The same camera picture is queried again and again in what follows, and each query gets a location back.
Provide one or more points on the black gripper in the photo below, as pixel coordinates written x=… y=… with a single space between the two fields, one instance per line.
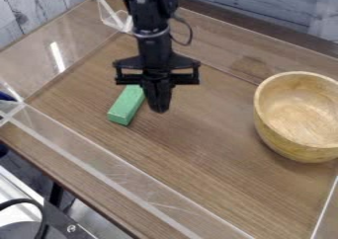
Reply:
x=157 y=63

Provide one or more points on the green rectangular block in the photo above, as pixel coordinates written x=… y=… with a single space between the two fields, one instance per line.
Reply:
x=126 y=105

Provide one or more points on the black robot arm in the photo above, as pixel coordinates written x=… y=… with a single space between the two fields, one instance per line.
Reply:
x=151 y=15

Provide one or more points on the light wooden bowl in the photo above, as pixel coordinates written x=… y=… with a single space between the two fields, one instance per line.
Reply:
x=296 y=116

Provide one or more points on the blue object at left edge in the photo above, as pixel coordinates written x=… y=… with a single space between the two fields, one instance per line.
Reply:
x=6 y=97

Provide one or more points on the black table leg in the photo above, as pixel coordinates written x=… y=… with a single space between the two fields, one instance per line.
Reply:
x=57 y=195

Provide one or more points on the clear acrylic corner bracket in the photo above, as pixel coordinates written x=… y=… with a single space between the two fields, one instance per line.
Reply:
x=118 y=20

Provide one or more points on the clear acrylic tray wall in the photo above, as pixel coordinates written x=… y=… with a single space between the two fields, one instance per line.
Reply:
x=188 y=174

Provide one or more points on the black metal bracket with screw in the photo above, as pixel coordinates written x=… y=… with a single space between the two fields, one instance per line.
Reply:
x=58 y=221

